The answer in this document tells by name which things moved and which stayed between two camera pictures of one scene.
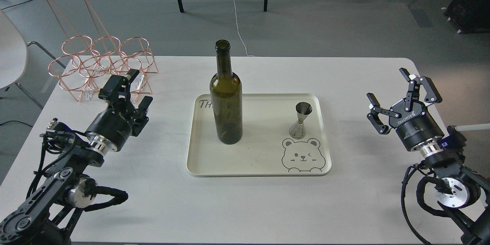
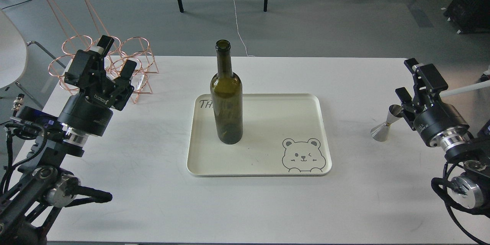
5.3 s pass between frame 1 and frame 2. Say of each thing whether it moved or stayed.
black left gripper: moved
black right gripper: moved
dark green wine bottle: stayed
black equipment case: stayed
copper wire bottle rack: stayed
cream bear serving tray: stayed
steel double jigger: moved
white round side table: stayed
